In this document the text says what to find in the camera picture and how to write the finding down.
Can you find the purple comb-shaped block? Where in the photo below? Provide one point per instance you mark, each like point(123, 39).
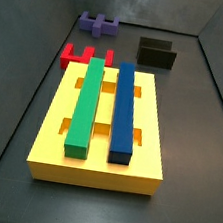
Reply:
point(99, 25)

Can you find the black fixture block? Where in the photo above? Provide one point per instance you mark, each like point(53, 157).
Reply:
point(155, 53)

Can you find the yellow slotted board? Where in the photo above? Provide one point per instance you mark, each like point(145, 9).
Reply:
point(48, 162)

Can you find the blue bar block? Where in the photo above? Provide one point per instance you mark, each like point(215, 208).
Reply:
point(121, 141)

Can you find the green bar block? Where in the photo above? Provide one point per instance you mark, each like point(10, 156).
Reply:
point(78, 137)

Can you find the red comb-shaped block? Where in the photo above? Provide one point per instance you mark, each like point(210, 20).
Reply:
point(68, 56)

